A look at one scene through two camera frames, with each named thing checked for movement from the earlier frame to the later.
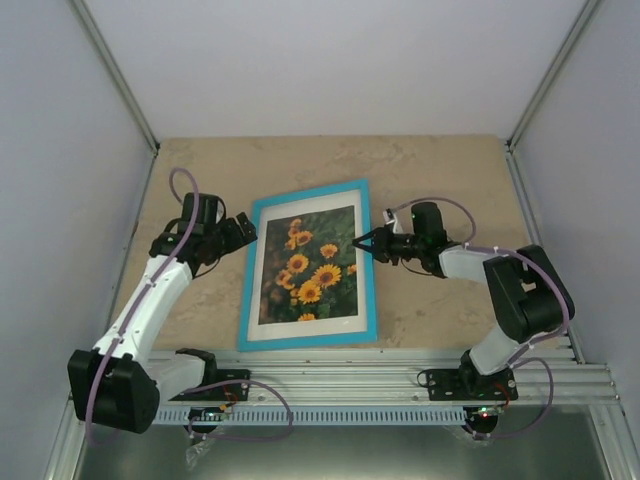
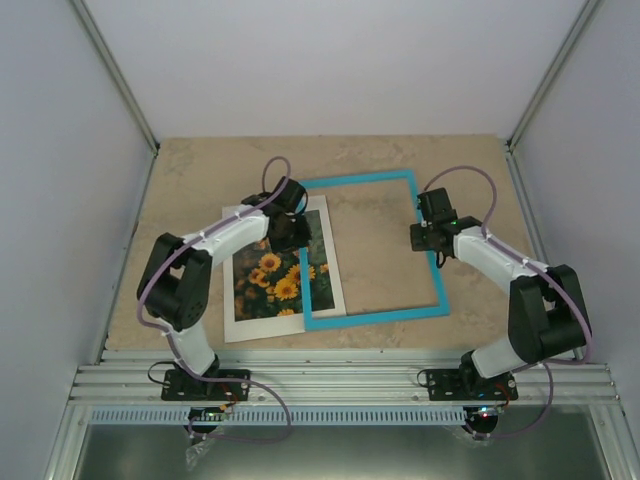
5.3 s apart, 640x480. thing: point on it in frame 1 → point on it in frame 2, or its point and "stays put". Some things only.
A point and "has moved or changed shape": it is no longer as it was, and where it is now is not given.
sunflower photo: (309, 268) has moved or changed shape
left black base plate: (228, 392) stays put
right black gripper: (382, 244) → (416, 242)
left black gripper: (237, 239) → (305, 237)
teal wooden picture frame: (268, 336) → (311, 324)
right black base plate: (449, 385) stays put
